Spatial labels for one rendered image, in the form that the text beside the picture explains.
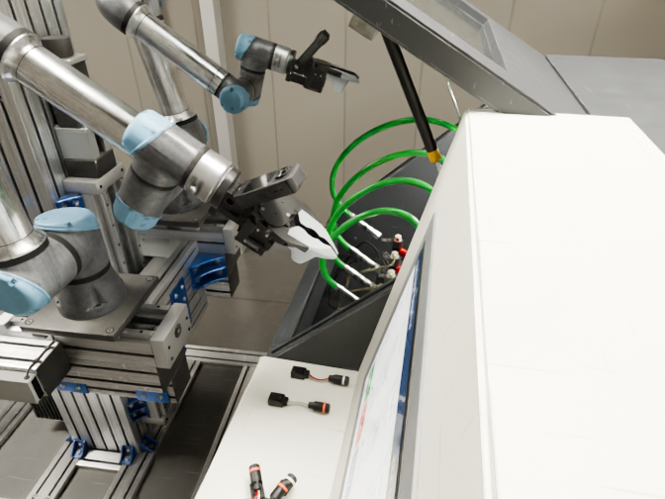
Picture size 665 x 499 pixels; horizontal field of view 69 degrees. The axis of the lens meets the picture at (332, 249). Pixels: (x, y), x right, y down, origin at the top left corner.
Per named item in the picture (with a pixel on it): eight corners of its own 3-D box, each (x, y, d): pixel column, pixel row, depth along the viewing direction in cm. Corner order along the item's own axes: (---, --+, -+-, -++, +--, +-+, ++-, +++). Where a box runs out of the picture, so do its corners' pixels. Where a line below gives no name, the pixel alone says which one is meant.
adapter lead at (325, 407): (267, 405, 95) (267, 398, 94) (271, 397, 97) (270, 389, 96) (328, 416, 93) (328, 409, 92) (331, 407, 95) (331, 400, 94)
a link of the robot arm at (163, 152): (137, 140, 78) (155, 98, 74) (196, 179, 80) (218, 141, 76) (110, 158, 72) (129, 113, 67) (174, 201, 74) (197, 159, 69)
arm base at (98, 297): (43, 317, 109) (28, 281, 103) (81, 277, 121) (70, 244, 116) (106, 323, 107) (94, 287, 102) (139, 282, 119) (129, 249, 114)
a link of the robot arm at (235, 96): (84, -35, 116) (254, 93, 128) (108, -37, 125) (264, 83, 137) (69, 8, 122) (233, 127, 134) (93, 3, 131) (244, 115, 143)
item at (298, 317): (327, 260, 172) (327, 222, 163) (338, 262, 171) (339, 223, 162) (272, 397, 121) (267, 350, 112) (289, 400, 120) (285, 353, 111)
